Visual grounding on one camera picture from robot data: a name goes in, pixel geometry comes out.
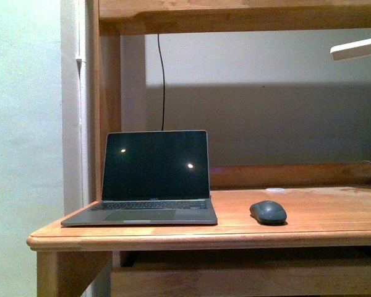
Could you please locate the wooden desk with hutch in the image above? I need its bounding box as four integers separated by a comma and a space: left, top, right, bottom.
27, 1, 371, 296

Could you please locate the dark grey computer mouse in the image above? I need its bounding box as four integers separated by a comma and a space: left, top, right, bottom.
249, 200, 287, 226

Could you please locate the black hanging cable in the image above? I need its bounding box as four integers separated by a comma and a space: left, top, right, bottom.
157, 33, 166, 131

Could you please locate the white desk lamp head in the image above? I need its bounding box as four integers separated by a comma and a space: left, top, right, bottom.
330, 38, 371, 61

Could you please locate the grey open laptop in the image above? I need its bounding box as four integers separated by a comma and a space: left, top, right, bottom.
61, 130, 218, 227

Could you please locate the wooden pull-out keyboard tray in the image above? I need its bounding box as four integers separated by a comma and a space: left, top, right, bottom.
111, 262, 371, 296

